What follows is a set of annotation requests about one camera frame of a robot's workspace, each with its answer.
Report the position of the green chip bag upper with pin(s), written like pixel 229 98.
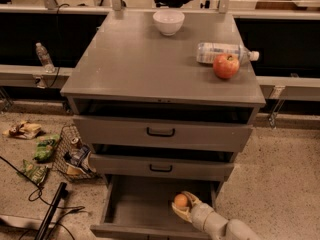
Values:
pixel 45 147

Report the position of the upright plastic water bottle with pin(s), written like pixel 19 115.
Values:
pixel 45 58

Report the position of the brown snack wrapper on floor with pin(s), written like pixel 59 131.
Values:
pixel 23 130

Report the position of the red apple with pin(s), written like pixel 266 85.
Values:
pixel 225 66

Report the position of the clear plastic water bottle lying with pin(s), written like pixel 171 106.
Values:
pixel 206 52

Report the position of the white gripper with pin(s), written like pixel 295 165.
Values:
pixel 200 211

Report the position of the grey metal rail ledge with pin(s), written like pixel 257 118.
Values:
pixel 32 76

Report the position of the white ceramic bowl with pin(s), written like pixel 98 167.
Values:
pixel 168 22

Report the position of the green chip bag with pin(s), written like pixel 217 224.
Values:
pixel 45 147
pixel 35 173

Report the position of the black bar on floor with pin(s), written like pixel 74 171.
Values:
pixel 60 193

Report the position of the dark snack bag in basket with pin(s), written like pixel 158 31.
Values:
pixel 79 159

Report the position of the soda can in basket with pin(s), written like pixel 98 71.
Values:
pixel 76 142

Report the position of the grey open bottom drawer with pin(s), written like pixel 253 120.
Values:
pixel 139 208

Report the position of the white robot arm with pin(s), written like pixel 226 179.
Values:
pixel 233 229

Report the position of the small orange fruit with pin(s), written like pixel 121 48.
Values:
pixel 181 200

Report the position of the grey top drawer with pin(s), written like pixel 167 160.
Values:
pixel 173 134

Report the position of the wire mesh basket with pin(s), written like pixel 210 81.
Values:
pixel 71 174

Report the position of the grey middle drawer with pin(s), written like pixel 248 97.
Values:
pixel 161 167

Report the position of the green chip bag lower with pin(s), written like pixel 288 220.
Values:
pixel 35 173

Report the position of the grey metal drawer cabinet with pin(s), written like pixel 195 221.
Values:
pixel 131 70

